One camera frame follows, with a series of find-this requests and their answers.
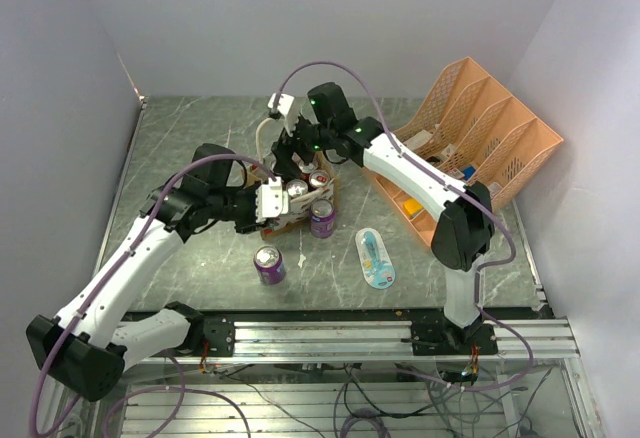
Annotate blue correction tape package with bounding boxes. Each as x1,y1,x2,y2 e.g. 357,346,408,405
355,228,396,290

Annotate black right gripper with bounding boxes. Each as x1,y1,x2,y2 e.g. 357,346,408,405
271,110,335,179

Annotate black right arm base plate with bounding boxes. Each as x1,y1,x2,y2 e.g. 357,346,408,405
400,318,498,356

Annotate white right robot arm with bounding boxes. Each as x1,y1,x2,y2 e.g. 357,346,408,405
268,82,494,354

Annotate blue box in organizer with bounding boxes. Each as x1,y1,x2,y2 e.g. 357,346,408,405
461,165,476,180

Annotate purple Fanta can by bag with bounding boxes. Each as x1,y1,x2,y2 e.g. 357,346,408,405
310,199,335,239

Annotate purple Fanta can front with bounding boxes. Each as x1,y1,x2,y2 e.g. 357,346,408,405
253,245,286,286

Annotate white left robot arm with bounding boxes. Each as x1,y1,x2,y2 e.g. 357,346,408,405
26,143,263,402

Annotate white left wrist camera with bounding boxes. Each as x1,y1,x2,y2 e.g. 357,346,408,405
256,177,290,223

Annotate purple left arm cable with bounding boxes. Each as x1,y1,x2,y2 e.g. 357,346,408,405
28,153,277,438

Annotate purple fanta can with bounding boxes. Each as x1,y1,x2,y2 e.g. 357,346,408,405
253,245,286,286
310,199,335,239

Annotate red cola can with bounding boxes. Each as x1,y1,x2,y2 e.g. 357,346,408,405
286,179,309,199
297,159,318,180

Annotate blue Red Bull can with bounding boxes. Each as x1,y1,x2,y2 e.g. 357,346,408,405
309,169,331,190

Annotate yellow block in organizer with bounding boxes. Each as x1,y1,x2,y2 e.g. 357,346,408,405
402,198,424,219

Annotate aluminium mounting rail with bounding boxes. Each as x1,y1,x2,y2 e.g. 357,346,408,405
124,318,581,363

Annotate watermelon canvas bag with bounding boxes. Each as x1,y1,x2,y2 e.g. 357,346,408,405
247,118,339,240

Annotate red cola can in bag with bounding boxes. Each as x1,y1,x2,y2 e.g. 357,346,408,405
297,159,318,180

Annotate orange plastic desk organizer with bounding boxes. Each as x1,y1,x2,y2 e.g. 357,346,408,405
364,56,565,252

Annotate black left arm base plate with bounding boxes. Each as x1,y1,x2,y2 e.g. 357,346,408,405
174,309,236,357

